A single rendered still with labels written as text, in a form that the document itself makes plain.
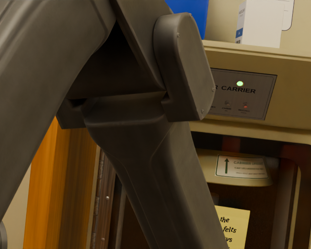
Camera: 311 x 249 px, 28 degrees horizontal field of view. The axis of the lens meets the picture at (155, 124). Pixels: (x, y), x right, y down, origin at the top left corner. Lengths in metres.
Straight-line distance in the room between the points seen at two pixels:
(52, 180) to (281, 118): 0.32
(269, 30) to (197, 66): 0.43
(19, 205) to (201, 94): 1.01
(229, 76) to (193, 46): 0.41
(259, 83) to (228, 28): 0.12
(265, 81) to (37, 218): 0.35
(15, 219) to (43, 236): 0.55
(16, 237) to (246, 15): 0.79
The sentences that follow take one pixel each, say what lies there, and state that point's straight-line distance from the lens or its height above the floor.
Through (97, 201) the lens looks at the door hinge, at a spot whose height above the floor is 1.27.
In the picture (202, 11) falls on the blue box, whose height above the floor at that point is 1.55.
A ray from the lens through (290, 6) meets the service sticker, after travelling 0.91.
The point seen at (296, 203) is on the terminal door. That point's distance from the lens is 0.91.
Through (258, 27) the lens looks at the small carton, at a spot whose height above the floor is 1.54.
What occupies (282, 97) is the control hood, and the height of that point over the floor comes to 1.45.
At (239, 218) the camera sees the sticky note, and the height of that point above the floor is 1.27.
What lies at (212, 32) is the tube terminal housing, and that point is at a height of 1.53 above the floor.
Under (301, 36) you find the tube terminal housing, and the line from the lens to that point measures 0.91.
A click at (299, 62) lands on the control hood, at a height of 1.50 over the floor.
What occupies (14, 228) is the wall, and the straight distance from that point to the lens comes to 1.39.
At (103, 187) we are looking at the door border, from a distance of 0.89.
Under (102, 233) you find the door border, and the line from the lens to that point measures 0.91.
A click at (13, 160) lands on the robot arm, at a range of 0.28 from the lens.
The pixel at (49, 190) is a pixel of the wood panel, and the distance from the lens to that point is 0.83.
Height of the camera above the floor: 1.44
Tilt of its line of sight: 3 degrees down
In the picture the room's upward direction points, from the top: 6 degrees clockwise
